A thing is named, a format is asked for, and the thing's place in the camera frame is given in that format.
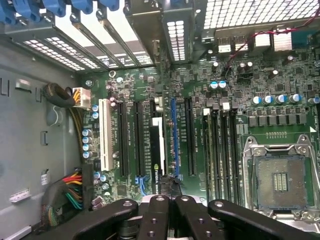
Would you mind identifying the black main power connector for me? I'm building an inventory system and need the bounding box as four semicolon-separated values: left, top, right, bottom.
80;163;95;210

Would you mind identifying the black expansion slot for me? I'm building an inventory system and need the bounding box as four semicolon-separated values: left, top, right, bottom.
134;99;147;177
185;96;198;177
117;99;131;177

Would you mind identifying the blue expansion slot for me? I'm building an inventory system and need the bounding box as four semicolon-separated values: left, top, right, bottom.
170;97;181;177

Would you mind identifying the CPU socket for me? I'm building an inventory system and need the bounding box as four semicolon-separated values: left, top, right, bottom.
241;134;320;221

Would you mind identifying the white expansion slot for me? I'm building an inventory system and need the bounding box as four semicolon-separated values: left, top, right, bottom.
98;97;113;172

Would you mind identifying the silver socket cover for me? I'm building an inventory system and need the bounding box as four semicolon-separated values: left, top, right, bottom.
272;211;320;226

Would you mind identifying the white power connector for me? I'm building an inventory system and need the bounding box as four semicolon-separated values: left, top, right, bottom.
71;86;92;111

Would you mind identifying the green motherboard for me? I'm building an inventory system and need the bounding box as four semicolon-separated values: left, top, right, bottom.
74;32;320;226

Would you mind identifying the black open PC case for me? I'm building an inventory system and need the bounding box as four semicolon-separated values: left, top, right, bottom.
0;0;320;240

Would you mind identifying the silver port block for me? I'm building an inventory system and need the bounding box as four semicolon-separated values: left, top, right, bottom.
217;34;251;54
253;32;272;50
272;31;294;52

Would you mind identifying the vented metal slot cover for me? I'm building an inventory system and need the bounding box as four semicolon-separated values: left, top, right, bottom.
161;6;193;65

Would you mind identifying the blue port connector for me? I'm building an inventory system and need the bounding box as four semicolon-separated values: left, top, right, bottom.
292;29;317;49

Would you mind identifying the blue slot clip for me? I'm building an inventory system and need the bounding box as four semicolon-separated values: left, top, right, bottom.
13;0;43;23
0;0;20;25
41;0;68;18
98;0;121;12
70;0;95;15

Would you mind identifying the coloured power wire bundle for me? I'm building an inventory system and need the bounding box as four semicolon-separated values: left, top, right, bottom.
39;168;84;227

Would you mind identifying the black sleeved wire bundle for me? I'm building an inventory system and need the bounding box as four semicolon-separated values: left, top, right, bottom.
41;83;76;109

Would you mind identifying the red and black wire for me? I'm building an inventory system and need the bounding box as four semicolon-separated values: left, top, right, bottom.
221;14;320;79

